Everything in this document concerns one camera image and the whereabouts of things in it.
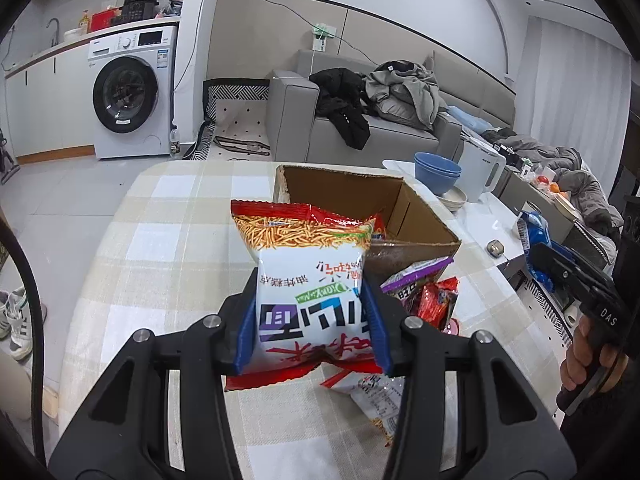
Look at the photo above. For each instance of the white sneakers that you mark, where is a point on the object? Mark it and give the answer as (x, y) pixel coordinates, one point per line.
(16, 323)

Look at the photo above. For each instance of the grey jacket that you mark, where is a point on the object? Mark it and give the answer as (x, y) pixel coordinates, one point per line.
(406, 93)

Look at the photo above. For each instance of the white electric kettle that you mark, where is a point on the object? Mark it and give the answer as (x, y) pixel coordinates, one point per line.
(481, 168)

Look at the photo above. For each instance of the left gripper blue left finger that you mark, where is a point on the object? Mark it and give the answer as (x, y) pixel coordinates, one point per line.
(245, 332)

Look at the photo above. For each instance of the right hand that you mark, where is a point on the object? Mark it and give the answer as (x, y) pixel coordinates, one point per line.
(579, 355)

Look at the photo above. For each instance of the red Oreo snack pack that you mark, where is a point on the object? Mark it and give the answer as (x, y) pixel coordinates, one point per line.
(437, 302)

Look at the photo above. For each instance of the white red noodle snack bag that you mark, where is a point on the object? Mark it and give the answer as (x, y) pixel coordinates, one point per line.
(307, 306)

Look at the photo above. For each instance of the blue stacked bowls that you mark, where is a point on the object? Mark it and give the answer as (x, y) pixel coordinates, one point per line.
(437, 173)

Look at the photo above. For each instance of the black patterned playpen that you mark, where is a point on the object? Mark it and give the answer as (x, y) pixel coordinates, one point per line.
(234, 121)

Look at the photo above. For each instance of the black jacket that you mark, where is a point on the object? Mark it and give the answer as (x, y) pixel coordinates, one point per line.
(339, 101)

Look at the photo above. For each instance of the grey sofa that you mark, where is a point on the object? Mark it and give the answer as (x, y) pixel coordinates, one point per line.
(297, 133)

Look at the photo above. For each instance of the brown SF cardboard box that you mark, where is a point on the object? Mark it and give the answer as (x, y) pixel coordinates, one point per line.
(413, 230)

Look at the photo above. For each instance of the blue Oreo pack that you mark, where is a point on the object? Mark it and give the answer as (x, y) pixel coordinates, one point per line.
(534, 235)

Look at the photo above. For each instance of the white front-load washing machine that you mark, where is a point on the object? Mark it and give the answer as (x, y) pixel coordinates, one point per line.
(132, 74)

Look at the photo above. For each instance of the black air fryer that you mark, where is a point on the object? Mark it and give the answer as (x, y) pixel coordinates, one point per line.
(136, 10)

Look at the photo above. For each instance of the checkered tablecloth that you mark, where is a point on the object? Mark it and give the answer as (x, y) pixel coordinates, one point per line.
(172, 254)

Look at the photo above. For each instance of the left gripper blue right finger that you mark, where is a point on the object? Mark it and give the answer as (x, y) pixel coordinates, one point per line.
(374, 305)

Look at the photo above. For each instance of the purple grape candy bag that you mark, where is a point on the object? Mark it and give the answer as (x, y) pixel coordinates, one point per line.
(406, 285)

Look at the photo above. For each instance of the white striped snack packet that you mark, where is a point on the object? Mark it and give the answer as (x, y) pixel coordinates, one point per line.
(378, 396)

